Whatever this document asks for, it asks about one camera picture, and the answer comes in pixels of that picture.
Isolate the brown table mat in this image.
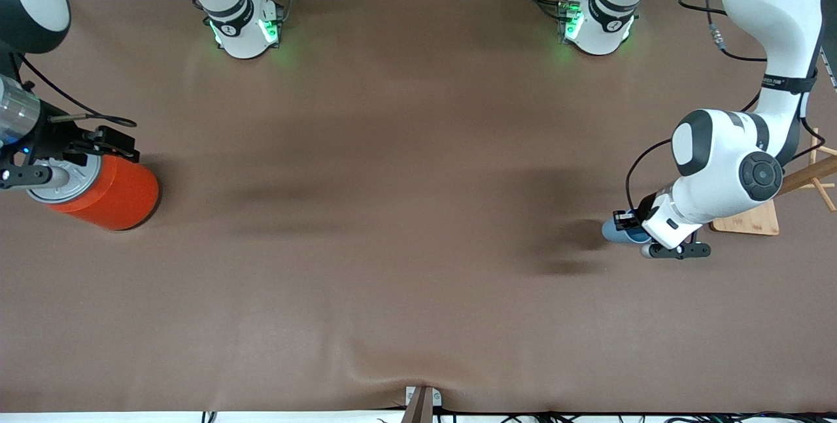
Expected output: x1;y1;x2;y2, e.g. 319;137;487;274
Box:
0;0;837;414

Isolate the orange can with grey lid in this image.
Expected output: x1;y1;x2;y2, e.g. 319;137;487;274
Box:
26;152;160;232

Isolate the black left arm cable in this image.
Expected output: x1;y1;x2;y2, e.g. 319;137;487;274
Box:
625;0;826;214

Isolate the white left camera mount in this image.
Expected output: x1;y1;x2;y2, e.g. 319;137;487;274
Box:
641;193;702;251

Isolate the brown post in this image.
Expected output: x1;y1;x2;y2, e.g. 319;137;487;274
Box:
400;386;435;423

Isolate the grey metal bracket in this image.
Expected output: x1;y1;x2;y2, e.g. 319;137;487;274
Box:
405;386;443;408

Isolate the blue plastic cup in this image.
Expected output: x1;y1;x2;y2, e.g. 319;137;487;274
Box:
602;217;653;245

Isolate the wooden cup rack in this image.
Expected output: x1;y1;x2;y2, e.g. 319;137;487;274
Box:
709;127;837;236

